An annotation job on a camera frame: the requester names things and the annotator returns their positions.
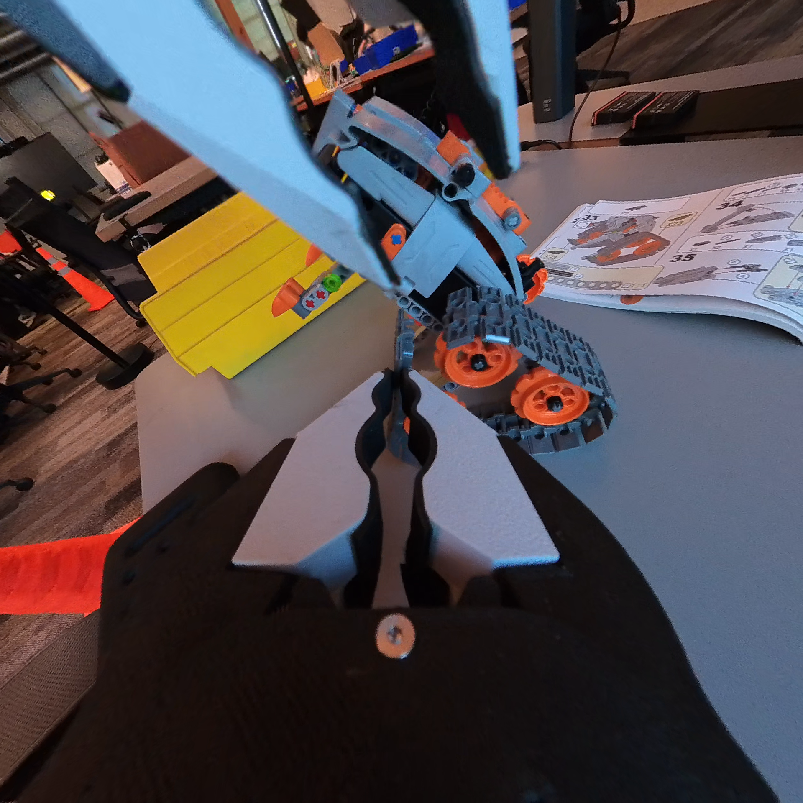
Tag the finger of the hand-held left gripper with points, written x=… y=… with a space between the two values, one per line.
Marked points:
x=495 y=69
x=207 y=106

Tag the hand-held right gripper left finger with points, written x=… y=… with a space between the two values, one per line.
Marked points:
x=301 y=502

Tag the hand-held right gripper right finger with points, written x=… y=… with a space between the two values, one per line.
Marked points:
x=489 y=502

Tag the grey orange toy brick vehicle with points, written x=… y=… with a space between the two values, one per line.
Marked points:
x=433 y=244

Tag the grey desk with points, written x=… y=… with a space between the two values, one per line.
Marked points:
x=690 y=470

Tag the grey Fanttik tool case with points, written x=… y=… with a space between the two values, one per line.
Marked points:
x=552 y=56

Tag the wood edged work table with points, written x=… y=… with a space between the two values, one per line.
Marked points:
x=376 y=69

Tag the black battery pack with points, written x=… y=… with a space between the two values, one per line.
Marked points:
x=621 y=106
x=674 y=102

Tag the yellow plastic storage bin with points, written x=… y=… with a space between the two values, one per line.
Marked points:
x=219 y=295

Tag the orange traffic cone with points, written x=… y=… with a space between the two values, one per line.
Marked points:
x=53 y=263
x=88 y=292

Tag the orange strip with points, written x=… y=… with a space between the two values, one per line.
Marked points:
x=56 y=571

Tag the white instruction booklet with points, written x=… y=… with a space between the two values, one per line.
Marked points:
x=690 y=251

